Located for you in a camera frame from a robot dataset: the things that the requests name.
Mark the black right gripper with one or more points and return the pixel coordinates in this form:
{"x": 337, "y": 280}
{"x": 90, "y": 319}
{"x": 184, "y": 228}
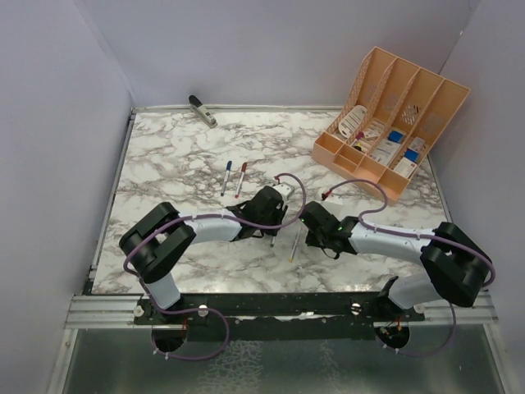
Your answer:
{"x": 311, "y": 241}

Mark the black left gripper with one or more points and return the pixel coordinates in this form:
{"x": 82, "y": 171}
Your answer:
{"x": 280, "y": 214}

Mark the yellow marker pen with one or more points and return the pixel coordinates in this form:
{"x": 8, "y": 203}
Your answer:
{"x": 294, "y": 246}

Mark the red marker pen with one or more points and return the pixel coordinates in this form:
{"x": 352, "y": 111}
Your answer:
{"x": 239, "y": 185}

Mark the blue marker pen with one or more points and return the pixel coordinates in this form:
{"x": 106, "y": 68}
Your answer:
{"x": 224, "y": 183}

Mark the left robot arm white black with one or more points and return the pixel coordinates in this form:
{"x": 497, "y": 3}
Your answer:
{"x": 155, "y": 260}

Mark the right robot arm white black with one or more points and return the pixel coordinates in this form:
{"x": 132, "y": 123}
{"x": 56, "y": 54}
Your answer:
{"x": 455, "y": 268}

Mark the white card packet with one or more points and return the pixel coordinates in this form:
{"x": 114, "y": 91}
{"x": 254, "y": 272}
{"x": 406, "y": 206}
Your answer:
{"x": 385, "y": 151}

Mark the white oval tag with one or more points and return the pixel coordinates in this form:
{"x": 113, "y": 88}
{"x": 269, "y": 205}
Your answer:
{"x": 352, "y": 120}

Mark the blue eraser box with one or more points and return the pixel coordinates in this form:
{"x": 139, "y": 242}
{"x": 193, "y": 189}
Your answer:
{"x": 396, "y": 136}
{"x": 411, "y": 155}

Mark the grey black stapler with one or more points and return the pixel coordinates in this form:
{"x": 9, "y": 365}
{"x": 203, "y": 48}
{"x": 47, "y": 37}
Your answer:
{"x": 201, "y": 111}

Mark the white red box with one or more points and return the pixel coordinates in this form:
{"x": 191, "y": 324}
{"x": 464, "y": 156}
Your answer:
{"x": 417, "y": 144}

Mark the peach desk file organizer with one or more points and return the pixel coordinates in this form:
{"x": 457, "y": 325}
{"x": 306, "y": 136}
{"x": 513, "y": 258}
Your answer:
{"x": 398, "y": 95}

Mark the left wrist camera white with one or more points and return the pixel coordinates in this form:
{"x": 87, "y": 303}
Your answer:
{"x": 285, "y": 190}

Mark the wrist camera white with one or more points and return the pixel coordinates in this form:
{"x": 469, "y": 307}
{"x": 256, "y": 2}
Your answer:
{"x": 333, "y": 204}
{"x": 285, "y": 190}

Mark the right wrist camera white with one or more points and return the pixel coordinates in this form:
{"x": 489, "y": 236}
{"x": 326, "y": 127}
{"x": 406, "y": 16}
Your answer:
{"x": 333, "y": 204}

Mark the black mounting rail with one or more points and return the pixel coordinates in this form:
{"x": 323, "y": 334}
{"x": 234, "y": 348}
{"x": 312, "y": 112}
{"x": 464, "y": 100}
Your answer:
{"x": 268, "y": 316}

